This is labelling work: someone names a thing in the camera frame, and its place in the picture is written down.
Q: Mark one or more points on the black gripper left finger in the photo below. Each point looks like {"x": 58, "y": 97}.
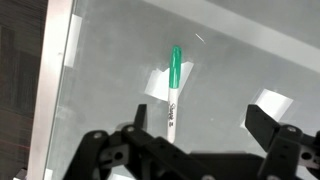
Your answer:
{"x": 144, "y": 156}

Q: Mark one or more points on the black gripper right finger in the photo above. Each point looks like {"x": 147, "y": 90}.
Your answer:
{"x": 286, "y": 146}

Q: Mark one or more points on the green capped white marker pen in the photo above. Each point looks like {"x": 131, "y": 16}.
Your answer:
{"x": 173, "y": 91}

